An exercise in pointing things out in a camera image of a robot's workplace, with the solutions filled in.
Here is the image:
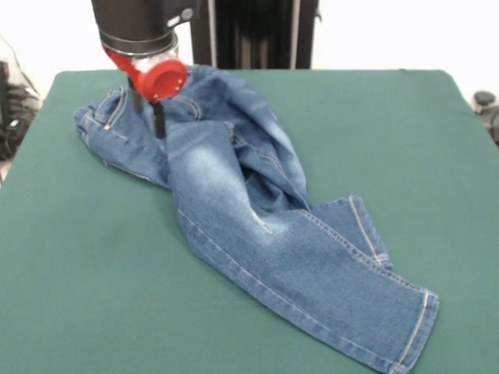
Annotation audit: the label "dark grey chair base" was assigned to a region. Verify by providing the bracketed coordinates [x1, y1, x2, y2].
[472, 90, 499, 148]

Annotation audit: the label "blue denim jeans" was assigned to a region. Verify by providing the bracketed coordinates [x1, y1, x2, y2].
[73, 64, 441, 374]

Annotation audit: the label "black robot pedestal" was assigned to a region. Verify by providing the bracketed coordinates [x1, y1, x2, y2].
[190, 0, 324, 71]

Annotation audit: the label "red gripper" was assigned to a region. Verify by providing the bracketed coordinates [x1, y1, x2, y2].
[101, 43, 189, 139]

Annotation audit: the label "black equipment pile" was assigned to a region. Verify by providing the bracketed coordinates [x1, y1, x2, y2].
[0, 58, 42, 161]

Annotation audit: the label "dark green table cloth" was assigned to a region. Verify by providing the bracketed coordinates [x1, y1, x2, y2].
[0, 69, 499, 374]

